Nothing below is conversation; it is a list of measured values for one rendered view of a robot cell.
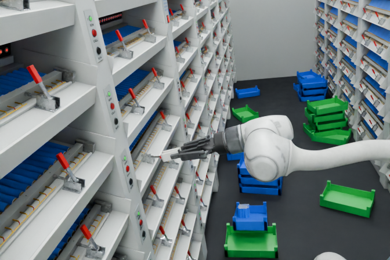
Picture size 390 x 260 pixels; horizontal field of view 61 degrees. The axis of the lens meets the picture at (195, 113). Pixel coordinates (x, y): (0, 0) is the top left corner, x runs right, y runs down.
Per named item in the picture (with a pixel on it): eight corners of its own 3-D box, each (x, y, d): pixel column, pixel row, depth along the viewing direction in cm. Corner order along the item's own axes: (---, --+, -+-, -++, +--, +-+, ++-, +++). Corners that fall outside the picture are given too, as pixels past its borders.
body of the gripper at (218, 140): (230, 157, 108) (203, 163, 110) (231, 145, 115) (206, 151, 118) (223, 137, 105) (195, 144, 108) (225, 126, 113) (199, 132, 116)
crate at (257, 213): (237, 213, 228) (236, 202, 228) (267, 213, 224) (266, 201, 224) (233, 230, 199) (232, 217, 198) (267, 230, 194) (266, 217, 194)
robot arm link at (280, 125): (240, 117, 112) (238, 132, 100) (286, 105, 108) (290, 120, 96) (249, 145, 115) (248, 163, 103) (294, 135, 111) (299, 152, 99)
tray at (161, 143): (179, 125, 159) (181, 107, 155) (138, 205, 104) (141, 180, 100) (138, 115, 161) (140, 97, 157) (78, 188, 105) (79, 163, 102)
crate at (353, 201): (374, 199, 221) (375, 189, 219) (369, 217, 207) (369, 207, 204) (327, 189, 239) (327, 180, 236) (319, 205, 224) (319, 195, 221)
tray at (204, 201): (213, 177, 250) (217, 162, 244) (202, 235, 195) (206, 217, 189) (187, 170, 252) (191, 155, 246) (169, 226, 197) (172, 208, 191)
